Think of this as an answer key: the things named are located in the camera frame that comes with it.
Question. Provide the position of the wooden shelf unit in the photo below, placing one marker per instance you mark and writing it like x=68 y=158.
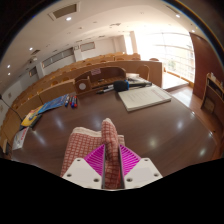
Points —
x=213 y=96

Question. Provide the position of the black remote control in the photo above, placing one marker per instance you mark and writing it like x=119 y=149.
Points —
x=36 y=121

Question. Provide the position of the red marker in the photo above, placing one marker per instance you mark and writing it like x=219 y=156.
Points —
x=75 y=101
x=70 y=100

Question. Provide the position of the yellow booklet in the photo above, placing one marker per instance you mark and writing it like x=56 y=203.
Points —
x=30 y=117

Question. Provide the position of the black handheld microphone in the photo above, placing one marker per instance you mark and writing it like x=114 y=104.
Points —
x=120 y=85

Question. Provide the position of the ceiling spot lights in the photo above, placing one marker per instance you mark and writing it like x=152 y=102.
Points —
x=68 y=18

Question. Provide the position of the blue booklet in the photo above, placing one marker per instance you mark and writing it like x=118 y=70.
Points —
x=53 y=104

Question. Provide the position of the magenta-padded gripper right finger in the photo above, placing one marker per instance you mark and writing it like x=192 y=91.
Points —
x=143 y=172

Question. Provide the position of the wooden desk organizer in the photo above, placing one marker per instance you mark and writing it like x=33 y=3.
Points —
x=106 y=75

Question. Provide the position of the large bright window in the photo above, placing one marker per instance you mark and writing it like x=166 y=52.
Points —
x=170 y=53

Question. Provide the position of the white blue marker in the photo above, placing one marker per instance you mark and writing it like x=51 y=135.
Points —
x=66 y=101

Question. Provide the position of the white paper with red print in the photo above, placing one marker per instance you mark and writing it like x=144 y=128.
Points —
x=20 y=137

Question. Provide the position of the wooden lecture seat rows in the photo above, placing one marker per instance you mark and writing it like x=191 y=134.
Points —
x=56 y=90

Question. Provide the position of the black pen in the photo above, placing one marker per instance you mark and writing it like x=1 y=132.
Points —
x=105 y=90

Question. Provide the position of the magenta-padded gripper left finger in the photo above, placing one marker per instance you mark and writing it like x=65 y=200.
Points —
x=80 y=173

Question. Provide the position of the ceiling air vent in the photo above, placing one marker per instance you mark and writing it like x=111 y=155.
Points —
x=65 y=11

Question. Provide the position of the white notepad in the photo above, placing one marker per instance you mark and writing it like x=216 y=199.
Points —
x=143 y=97

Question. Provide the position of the wooden chair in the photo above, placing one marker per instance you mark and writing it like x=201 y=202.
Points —
x=143 y=71

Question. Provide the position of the red white checked towel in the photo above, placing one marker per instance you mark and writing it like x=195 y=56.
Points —
x=110 y=140

